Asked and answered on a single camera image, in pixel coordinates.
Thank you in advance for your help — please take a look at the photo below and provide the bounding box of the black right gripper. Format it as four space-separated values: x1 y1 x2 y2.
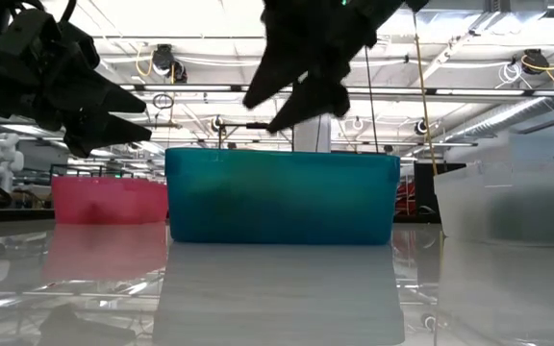
241 0 430 135

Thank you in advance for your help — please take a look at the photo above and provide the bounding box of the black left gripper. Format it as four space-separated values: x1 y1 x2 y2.
0 9 154 159

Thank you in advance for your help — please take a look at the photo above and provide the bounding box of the white pillar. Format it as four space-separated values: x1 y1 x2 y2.
291 113 332 154

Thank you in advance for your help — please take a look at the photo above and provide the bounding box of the pink plastic basket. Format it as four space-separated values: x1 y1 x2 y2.
51 175 169 226

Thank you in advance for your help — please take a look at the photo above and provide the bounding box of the long ceiling light strip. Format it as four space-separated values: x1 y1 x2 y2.
117 83 554 98

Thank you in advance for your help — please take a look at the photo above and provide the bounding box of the white robot figure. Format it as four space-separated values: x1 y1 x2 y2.
0 133 26 193

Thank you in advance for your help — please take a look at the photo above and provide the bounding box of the teal plastic basket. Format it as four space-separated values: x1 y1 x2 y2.
164 147 402 247

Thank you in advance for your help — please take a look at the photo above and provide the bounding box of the hanging black cable coil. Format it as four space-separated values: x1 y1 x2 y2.
151 92 175 111

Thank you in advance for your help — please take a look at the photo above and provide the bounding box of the black ceiling cable reel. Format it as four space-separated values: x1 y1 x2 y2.
520 47 551 76
151 43 189 84

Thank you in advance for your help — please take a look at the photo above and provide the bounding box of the yellow hanging cable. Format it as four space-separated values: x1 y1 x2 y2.
412 12 440 178

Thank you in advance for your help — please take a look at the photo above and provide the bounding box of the black metal table frame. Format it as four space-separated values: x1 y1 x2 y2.
0 205 444 225

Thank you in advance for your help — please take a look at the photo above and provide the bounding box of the silver ventilation duct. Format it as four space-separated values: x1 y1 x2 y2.
442 93 554 143

